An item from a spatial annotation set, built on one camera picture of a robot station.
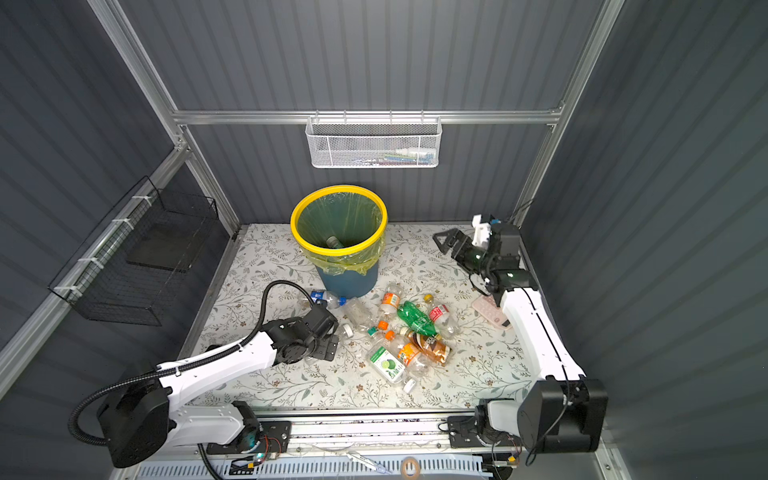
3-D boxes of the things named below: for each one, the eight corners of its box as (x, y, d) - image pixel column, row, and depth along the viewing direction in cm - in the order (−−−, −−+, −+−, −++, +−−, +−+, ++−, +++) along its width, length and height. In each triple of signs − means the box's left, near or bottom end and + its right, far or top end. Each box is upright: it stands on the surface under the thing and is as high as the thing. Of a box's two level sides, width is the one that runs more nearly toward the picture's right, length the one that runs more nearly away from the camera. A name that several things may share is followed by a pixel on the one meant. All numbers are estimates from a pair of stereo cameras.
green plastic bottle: (395, 314, 97) (395, 308, 94) (407, 303, 99) (407, 298, 96) (428, 343, 90) (429, 338, 87) (439, 331, 93) (440, 326, 90)
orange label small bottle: (379, 313, 97) (378, 306, 93) (387, 289, 103) (386, 282, 99) (395, 317, 96) (395, 310, 93) (402, 293, 102) (402, 285, 98)
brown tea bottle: (400, 338, 91) (400, 331, 87) (411, 325, 94) (412, 317, 90) (441, 370, 85) (443, 364, 81) (451, 355, 88) (454, 348, 84)
